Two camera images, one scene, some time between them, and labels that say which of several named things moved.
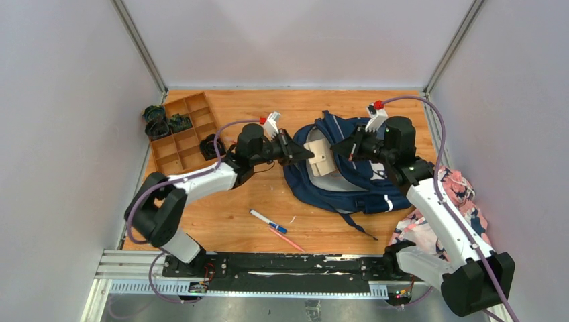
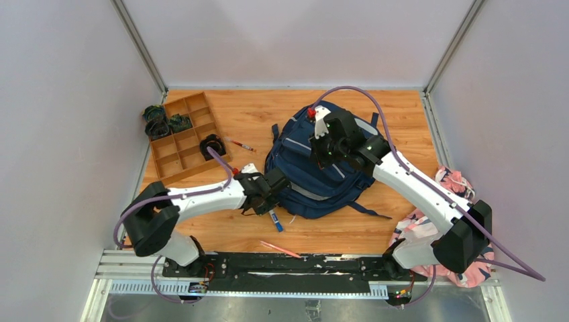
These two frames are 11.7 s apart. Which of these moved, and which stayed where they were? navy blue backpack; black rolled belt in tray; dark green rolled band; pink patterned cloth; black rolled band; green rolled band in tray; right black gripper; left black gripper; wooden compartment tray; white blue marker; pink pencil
Moved: left black gripper; navy blue backpack; pink pencil; white blue marker; right black gripper
Stayed: pink patterned cloth; black rolled band; green rolled band in tray; wooden compartment tray; black rolled belt in tray; dark green rolled band
